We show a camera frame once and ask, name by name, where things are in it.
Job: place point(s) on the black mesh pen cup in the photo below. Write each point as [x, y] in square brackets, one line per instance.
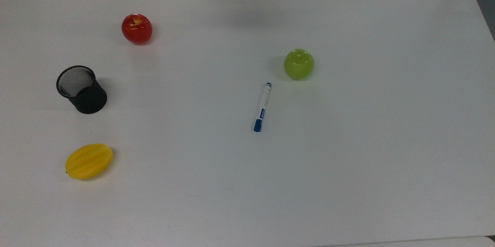
[87, 98]

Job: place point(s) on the yellow toy starfruit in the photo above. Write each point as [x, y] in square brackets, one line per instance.
[89, 161]

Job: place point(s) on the green toy apple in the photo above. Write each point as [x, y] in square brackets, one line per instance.
[298, 64]

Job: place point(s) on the blue and white marker pen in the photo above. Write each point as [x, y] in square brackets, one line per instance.
[262, 108]

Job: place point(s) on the red toy apple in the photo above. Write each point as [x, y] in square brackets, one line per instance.
[136, 29]

